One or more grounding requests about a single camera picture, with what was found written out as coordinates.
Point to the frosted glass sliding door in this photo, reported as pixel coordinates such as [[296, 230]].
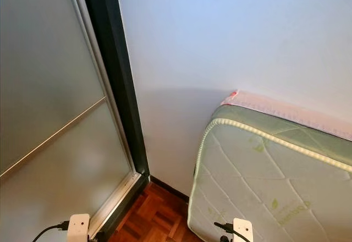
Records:
[[44, 88]]

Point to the dark skirting board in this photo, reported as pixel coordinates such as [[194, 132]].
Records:
[[168, 188]]

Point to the white quilted bamboo mattress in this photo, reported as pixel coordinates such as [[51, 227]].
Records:
[[264, 181]]

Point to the pink board behind mattress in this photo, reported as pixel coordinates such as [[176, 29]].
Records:
[[280, 110]]

